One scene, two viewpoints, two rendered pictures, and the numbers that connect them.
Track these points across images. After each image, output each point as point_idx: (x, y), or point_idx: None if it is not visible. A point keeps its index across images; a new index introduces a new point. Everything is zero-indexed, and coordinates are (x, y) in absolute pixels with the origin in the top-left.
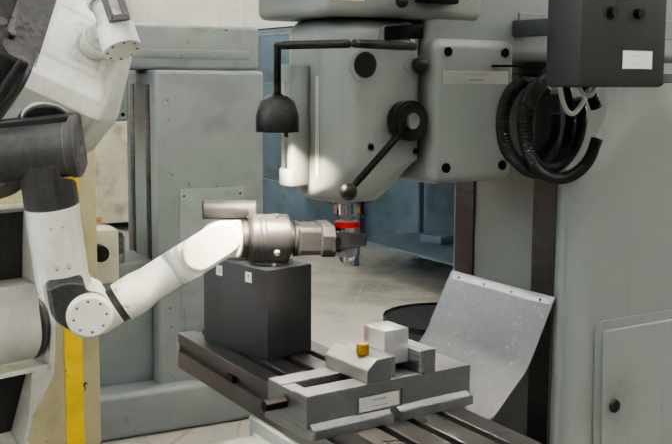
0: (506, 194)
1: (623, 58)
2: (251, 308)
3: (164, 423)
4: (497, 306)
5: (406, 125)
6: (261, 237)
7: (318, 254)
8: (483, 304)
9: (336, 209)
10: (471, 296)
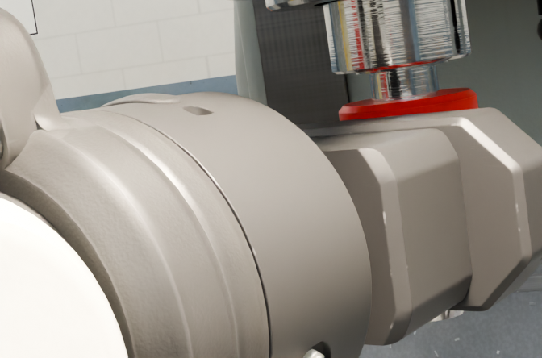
0: (478, 10)
1: None
2: None
3: None
4: (534, 335)
5: None
6: (224, 284)
7: (456, 302)
8: (473, 344)
9: (390, 31)
10: (410, 335)
